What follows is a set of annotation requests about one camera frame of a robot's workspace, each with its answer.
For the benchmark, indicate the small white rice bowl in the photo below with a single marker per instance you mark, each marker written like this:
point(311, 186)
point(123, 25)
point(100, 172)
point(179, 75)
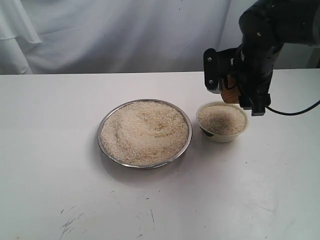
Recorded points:
point(221, 122)

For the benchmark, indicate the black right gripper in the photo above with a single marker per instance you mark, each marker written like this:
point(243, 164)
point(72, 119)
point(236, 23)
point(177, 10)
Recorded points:
point(252, 70)

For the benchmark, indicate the brown wooden cup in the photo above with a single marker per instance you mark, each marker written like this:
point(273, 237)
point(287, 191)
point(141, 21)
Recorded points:
point(230, 92)

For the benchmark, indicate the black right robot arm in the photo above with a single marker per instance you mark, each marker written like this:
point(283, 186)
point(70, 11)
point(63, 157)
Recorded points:
point(266, 26)

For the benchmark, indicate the round steel rice plate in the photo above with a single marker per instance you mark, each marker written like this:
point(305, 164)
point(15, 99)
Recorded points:
point(144, 134)

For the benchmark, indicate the white backdrop curtain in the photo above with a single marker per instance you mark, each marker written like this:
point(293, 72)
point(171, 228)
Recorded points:
point(114, 36)

